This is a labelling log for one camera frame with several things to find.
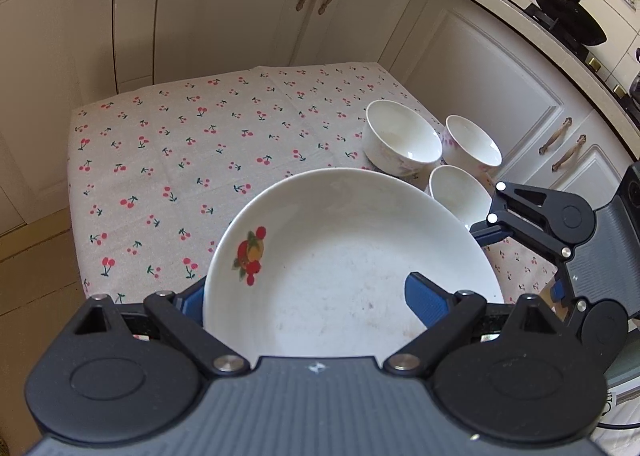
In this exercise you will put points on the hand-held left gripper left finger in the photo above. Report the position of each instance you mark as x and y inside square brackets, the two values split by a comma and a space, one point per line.
[192, 303]

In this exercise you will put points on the cherry print tablecloth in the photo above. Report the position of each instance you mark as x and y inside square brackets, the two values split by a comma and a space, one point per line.
[200, 146]

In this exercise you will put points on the black wok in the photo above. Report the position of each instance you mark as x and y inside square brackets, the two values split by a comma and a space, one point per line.
[565, 11]

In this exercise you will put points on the white floral bowl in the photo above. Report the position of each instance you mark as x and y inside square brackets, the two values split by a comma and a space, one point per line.
[472, 141]
[457, 191]
[400, 136]

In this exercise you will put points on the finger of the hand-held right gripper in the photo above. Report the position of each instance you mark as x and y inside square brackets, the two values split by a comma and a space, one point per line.
[492, 235]
[558, 292]

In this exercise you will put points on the deep white fruit-print plate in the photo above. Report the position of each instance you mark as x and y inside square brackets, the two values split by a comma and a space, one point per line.
[325, 261]

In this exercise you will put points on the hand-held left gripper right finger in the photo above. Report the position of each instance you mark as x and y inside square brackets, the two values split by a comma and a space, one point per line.
[425, 301]

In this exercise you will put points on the black gas stove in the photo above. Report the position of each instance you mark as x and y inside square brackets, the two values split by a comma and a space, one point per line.
[545, 18]

